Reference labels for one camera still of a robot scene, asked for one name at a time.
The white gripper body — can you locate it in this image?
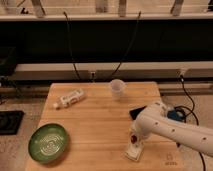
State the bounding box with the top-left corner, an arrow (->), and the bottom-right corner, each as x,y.
129,129 -> 147,146

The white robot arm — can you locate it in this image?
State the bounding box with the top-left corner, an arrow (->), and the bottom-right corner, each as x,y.
130,101 -> 213,157

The black smartphone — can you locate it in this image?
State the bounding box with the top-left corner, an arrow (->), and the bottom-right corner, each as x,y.
129,106 -> 145,120

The translucent plastic cup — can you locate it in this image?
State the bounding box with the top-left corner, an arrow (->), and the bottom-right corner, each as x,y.
109,79 -> 126,99

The white plastic bottle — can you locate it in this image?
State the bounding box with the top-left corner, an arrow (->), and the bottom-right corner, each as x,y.
53,89 -> 85,110

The green ceramic plate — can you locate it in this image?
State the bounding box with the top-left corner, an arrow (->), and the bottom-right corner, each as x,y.
28,123 -> 69,164

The black floor mat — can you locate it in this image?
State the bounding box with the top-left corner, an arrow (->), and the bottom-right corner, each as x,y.
0,111 -> 24,135

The blue cable connector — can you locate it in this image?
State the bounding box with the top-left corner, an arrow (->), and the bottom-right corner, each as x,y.
167,110 -> 183,122

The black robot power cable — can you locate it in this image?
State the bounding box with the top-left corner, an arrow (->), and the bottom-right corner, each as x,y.
173,74 -> 207,171

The white wall outlet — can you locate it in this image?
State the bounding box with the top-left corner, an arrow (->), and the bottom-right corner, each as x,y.
89,70 -> 96,80

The right black hanging cable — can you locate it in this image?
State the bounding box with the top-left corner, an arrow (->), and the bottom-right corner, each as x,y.
110,10 -> 142,78

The black hanging cable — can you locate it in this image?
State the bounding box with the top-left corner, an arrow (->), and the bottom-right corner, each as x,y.
62,11 -> 82,81
110,10 -> 142,78

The left black hanging cable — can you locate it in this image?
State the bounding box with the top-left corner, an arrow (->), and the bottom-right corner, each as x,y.
62,11 -> 82,81

